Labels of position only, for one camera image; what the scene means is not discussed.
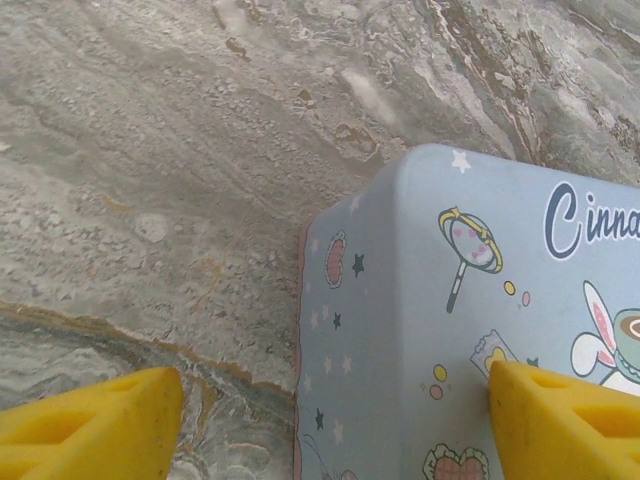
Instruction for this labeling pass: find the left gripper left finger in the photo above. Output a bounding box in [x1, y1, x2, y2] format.
[0, 366, 185, 480]

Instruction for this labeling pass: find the blue cartoon tin box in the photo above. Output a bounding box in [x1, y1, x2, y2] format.
[291, 143, 640, 480]

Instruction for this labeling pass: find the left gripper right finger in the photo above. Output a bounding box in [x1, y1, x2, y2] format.
[487, 359, 640, 480]

